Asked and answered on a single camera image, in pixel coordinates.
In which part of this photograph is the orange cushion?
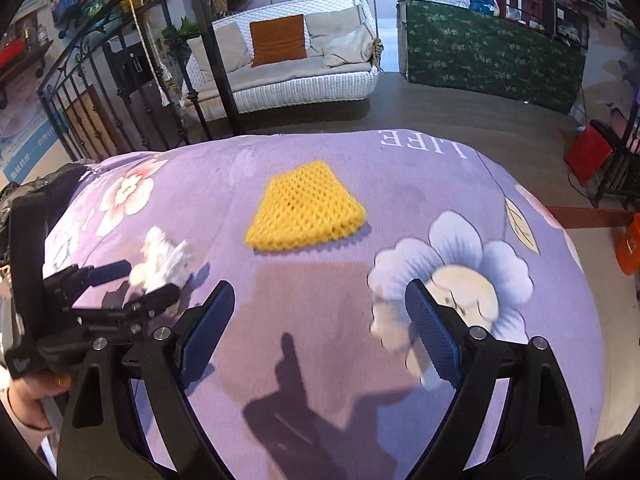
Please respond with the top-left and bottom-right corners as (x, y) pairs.
(249, 14), (308, 69)

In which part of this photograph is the white wicker swing sofa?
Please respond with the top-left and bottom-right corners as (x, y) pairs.
(185, 0), (384, 115)

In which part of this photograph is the dark cloth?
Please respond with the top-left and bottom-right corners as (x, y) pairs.
(0, 162), (99, 267)

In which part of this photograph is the yellow foam net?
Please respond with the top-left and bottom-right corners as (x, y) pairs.
(245, 160), (368, 252)

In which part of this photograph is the grey cushion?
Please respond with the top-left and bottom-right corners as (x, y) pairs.
(187, 22), (254, 84)
(305, 7), (377, 69)

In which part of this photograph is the green floral covered counter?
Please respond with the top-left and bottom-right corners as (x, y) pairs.
(397, 0), (587, 115)

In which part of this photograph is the person's left forearm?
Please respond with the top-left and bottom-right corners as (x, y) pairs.
(0, 387), (59, 467)

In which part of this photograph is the orange bucket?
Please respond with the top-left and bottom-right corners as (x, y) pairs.
(615, 227), (640, 276)

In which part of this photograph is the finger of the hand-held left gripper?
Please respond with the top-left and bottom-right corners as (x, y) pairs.
(42, 259), (134, 307)
(69, 282), (182, 333)

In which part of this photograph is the black metal rack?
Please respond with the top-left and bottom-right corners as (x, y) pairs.
(594, 75), (640, 211)

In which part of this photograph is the small green plant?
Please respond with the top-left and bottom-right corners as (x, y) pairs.
(162, 17), (202, 62)

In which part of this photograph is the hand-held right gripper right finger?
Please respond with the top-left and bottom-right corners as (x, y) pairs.
(404, 279), (586, 480)

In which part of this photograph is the purple floral tablecloth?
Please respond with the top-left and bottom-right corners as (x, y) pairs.
(42, 127), (607, 480)

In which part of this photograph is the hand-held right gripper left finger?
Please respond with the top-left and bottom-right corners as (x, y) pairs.
(56, 280), (236, 480)

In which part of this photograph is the black iron railing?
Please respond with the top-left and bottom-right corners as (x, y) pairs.
(37, 0), (202, 162)

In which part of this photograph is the person's left hand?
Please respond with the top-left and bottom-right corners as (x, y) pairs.
(7, 367), (74, 431)

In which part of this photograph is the white tasselled rope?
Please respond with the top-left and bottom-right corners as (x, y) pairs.
(126, 0), (172, 107)

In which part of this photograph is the red box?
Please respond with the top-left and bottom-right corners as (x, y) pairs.
(564, 122), (615, 186)

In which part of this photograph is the black display case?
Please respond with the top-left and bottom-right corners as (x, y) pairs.
(542, 0), (589, 49)

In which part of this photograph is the black metal swing frame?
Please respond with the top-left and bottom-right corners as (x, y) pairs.
(177, 0), (242, 137)

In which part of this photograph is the white tissue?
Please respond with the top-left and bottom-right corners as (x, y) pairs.
(128, 226), (197, 295)

